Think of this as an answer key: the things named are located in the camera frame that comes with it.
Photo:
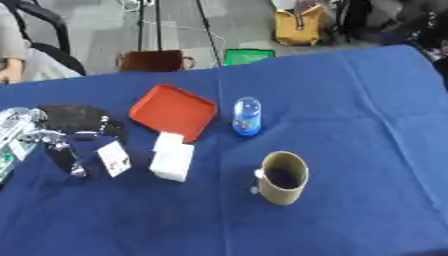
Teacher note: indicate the green box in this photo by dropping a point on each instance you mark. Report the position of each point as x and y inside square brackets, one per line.
[248, 56]

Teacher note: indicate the clear blue capsule bottle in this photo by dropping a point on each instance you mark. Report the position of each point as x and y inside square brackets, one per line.
[247, 116]

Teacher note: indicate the orange square tray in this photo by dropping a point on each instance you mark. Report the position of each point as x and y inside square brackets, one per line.
[174, 111]

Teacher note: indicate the white rectangular foam block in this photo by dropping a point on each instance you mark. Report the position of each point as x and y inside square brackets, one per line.
[172, 156]

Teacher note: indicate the tan cylindrical cup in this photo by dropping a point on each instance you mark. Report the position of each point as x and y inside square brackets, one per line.
[284, 178]

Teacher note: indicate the small white printed card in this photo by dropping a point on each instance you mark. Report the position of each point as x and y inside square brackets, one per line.
[114, 158]

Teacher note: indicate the black tripod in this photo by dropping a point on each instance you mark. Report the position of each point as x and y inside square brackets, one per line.
[169, 26]

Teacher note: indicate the yellow bag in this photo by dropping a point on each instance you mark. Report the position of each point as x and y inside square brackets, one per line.
[298, 25]

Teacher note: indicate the black chair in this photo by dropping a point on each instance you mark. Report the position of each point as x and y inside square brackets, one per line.
[49, 36]

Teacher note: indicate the person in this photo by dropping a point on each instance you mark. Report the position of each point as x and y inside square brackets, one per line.
[26, 56]

